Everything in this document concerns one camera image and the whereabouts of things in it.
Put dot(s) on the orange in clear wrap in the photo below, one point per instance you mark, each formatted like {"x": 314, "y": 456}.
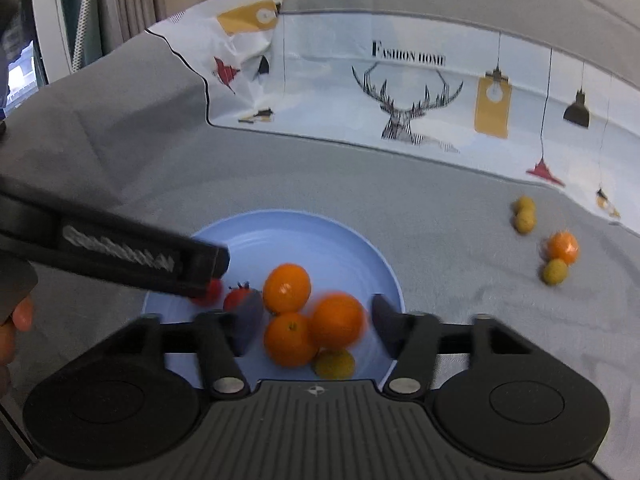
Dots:
{"x": 562, "y": 247}

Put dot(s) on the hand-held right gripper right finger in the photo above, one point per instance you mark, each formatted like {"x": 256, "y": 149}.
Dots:
{"x": 387, "y": 321}

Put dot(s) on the small green fruit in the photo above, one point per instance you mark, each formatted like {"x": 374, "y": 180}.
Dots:
{"x": 555, "y": 271}
{"x": 525, "y": 221}
{"x": 524, "y": 205}
{"x": 334, "y": 364}

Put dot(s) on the red tomato with green stem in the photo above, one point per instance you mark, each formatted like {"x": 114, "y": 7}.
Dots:
{"x": 240, "y": 299}

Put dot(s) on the deer print blanket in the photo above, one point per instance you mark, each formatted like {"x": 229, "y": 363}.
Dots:
{"x": 350, "y": 80}

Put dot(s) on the person's left hand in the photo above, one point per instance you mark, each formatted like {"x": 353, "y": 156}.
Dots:
{"x": 7, "y": 355}

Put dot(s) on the white window frame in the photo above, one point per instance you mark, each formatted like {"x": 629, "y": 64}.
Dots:
{"x": 47, "y": 20}

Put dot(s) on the blue plate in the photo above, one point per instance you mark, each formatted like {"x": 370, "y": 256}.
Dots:
{"x": 310, "y": 240}

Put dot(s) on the grey bedsheet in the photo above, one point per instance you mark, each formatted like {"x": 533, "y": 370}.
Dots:
{"x": 125, "y": 160}

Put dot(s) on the orange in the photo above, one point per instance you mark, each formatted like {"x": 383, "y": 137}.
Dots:
{"x": 286, "y": 287}
{"x": 562, "y": 247}
{"x": 290, "y": 338}
{"x": 337, "y": 321}

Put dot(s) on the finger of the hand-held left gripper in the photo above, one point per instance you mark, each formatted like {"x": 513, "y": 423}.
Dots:
{"x": 210, "y": 260}
{"x": 172, "y": 287}

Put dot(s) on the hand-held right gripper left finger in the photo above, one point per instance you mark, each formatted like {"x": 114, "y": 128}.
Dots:
{"x": 248, "y": 321}

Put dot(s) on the dark green hanging cloth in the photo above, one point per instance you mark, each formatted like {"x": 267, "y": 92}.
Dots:
{"x": 82, "y": 5}

